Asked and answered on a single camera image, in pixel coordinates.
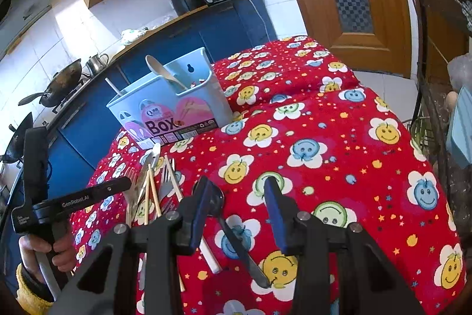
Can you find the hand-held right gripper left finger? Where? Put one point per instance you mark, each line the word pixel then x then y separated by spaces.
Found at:
pixel 201 215

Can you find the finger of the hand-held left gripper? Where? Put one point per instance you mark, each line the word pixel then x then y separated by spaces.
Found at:
pixel 108 187

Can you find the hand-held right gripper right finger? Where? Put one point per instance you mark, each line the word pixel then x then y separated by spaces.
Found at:
pixel 274 215

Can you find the metal fork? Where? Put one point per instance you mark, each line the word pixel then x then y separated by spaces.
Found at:
pixel 167 186
pixel 172 207

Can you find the wooden chopstick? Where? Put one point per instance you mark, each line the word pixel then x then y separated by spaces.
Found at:
pixel 173 176
pixel 147 197
pixel 155 195

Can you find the white chopstick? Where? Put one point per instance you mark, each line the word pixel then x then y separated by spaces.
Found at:
pixel 211 256

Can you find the black spoon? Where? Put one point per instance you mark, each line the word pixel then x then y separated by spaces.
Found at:
pixel 239 248

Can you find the light blue utensil holder box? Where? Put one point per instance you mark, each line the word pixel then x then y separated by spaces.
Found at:
pixel 191 108

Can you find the person's left forearm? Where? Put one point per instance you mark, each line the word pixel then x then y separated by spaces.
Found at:
pixel 29 293

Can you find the person's left hand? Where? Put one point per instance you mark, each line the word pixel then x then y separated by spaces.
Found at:
pixel 61 252

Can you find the black frying pan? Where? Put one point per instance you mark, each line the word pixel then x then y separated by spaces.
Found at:
pixel 20 138

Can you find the black wok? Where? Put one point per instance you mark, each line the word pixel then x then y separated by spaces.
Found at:
pixel 61 80

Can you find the white utensil stick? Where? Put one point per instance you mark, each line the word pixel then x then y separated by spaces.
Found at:
pixel 111 85

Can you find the red smiley flower tablecloth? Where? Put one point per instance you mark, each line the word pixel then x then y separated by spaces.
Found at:
pixel 332 123

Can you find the metal kettle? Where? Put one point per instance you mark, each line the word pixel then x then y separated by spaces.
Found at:
pixel 96 63

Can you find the wooden spoon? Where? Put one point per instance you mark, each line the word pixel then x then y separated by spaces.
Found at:
pixel 156 66

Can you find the blue kitchen counter cabinets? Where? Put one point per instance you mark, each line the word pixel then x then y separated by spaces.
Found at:
pixel 147 56

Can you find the white cloth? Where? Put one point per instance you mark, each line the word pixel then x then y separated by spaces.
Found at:
pixel 131 36

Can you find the grey range hood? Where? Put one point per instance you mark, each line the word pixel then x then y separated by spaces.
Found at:
pixel 25 1

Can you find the light blue plastic container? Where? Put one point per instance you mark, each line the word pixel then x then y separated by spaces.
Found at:
pixel 461 130

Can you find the wooden door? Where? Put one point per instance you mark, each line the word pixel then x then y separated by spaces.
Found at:
pixel 320 5

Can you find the black metal rack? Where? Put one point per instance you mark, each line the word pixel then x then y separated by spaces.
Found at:
pixel 420 42

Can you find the clear plastic bag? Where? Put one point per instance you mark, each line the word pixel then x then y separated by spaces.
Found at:
pixel 461 71

